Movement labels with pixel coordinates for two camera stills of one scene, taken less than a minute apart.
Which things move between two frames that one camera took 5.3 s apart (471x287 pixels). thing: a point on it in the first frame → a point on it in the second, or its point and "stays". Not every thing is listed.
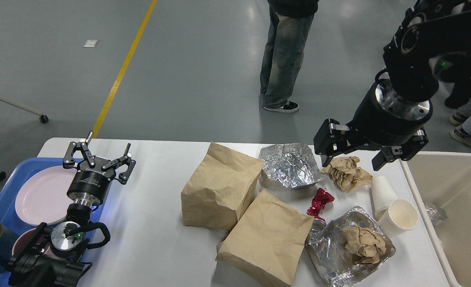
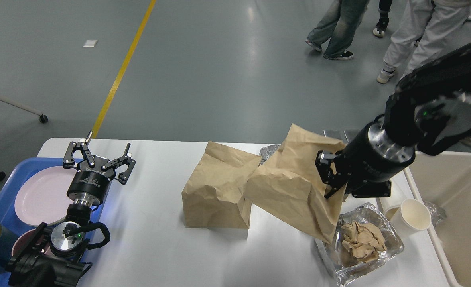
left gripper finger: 69,162 stays
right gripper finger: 332,138 → 332,179
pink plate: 42,198 stays
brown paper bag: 268,241 → 289,183
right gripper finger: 388,154 → 380,189
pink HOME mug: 22,241 stays
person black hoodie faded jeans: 290,23 → 339,24
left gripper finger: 124,176 stays
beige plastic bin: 458,183 stays
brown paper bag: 220,189 stays
